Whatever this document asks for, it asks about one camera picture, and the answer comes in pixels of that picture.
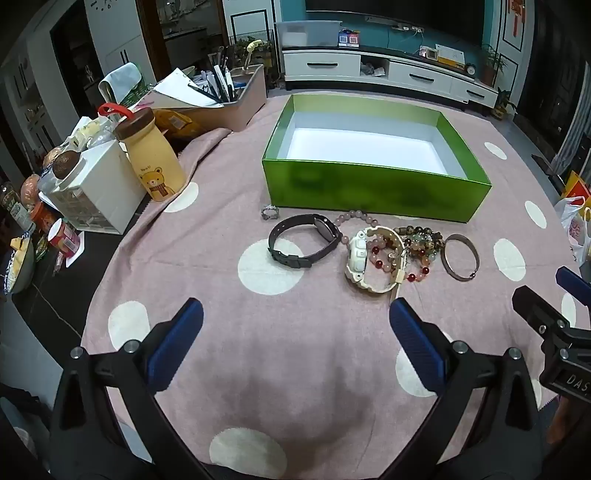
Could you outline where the bunch of pens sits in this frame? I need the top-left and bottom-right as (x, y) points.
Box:
(187, 46), (245, 104)

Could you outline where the metal bangle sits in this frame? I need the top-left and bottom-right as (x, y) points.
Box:
(440, 233), (481, 281)

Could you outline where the white television cabinet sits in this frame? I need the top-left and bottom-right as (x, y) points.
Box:
(281, 45), (500, 110)

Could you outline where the green and white bag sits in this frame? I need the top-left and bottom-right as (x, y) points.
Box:
(99, 63), (145, 103)

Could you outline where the red bead bracelet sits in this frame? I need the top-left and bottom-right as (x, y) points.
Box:
(367, 233), (402, 274)

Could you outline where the person's right hand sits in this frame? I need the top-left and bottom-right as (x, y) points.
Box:
(547, 396), (575, 446)

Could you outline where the clear plastic storage bin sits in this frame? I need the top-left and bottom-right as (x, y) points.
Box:
(275, 20), (341, 49)

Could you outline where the white drawer organizer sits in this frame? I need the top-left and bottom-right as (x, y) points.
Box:
(47, 137), (148, 236)

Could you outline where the pale purple bead bracelet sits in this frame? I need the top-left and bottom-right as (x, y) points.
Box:
(332, 209), (380, 245)

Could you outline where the white and yellow box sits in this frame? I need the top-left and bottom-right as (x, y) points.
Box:
(434, 44), (465, 70)

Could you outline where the brown round fruit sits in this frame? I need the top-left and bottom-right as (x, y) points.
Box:
(52, 150), (81, 179)

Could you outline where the green cardboard box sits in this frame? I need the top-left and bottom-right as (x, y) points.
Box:
(262, 93), (493, 224)

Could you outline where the black wristwatch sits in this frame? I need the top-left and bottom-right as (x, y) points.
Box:
(268, 213), (342, 269)

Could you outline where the pink polka dot tablecloth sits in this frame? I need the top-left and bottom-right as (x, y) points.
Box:
(81, 90), (583, 480)

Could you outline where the red and white cup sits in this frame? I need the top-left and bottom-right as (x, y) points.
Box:
(47, 218), (81, 259)

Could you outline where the yellow paper bag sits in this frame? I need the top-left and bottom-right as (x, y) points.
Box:
(560, 170), (591, 200)

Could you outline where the white plastic bag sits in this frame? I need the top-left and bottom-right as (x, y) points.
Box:
(553, 196), (591, 271)

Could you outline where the beige stationery box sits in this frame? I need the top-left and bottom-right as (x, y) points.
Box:
(151, 64), (268, 134)

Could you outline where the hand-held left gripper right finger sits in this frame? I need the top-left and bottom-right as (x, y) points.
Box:
(383, 298), (546, 480)

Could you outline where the tall potted plant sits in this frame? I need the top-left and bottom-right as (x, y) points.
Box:
(480, 44), (508, 87)

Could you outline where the white wristwatch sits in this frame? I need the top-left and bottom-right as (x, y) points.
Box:
(344, 224), (406, 293)

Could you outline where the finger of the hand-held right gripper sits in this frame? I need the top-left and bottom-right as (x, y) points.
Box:
(555, 266), (591, 302)
(512, 285), (574, 335)

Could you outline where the yellow bear bottle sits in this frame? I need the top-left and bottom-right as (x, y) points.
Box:
(113, 108), (187, 203)

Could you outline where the orange fruit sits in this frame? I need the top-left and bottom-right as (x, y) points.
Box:
(20, 174), (43, 207)

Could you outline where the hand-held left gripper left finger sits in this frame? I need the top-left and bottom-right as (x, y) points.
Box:
(48, 298), (218, 480)

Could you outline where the yellow snack packet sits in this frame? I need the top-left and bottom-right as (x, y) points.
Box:
(154, 108), (205, 140)

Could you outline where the small potted plant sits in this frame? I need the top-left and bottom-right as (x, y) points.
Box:
(490, 89), (519, 121)

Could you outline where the white paper notebook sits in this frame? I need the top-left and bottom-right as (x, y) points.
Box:
(154, 67), (222, 108)

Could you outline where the orange bead bracelet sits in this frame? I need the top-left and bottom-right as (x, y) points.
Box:
(403, 249), (433, 284)

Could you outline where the brown bead bracelet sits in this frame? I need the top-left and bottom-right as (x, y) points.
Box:
(399, 224), (445, 259)

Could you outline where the red plastic ring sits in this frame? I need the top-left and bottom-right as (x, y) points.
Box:
(97, 103), (136, 123)

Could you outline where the patterned ceramic bowl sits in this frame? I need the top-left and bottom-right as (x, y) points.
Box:
(0, 234), (36, 296)

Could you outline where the black television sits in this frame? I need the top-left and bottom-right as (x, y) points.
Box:
(305, 0), (486, 25)

